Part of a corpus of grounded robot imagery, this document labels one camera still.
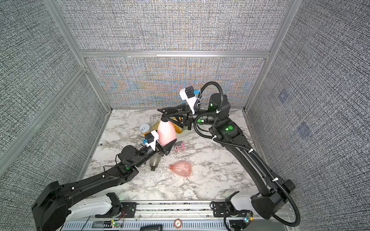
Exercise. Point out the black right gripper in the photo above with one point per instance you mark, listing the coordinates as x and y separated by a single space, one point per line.
188 118

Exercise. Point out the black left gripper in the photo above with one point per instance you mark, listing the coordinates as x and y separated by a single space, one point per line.
164 150

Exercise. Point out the black spray nozzle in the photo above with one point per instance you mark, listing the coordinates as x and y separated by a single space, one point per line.
165 118

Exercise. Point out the opaque pink spray bottle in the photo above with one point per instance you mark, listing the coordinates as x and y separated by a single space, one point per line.
166 132

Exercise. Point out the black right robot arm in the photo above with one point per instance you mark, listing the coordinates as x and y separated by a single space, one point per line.
273 199

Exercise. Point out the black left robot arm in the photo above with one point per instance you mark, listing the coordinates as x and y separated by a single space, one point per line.
61 202

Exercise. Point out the clear grey spray bottle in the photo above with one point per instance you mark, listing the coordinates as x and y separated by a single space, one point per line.
154 161

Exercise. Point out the grey pink spray nozzle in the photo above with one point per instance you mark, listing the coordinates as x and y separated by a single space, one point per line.
179 146

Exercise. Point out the translucent pink spray bottle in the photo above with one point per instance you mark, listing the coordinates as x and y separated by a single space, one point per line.
181 168

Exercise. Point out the orange bread roll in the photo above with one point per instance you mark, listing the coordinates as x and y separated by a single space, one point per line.
178 130

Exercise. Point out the small round white can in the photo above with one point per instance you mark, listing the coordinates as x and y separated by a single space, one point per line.
145 129

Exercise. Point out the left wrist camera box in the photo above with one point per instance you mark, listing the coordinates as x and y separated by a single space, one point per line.
151 139

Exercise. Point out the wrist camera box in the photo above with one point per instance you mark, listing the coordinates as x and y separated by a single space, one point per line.
151 139
190 95

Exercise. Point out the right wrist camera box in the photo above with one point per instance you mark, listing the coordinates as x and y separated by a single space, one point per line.
190 95

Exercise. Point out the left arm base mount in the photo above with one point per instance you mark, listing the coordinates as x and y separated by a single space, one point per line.
118 209

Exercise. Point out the aluminium front rail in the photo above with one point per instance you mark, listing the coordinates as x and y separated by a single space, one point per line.
177 216

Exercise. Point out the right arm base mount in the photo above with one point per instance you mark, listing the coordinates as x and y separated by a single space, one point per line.
235 205

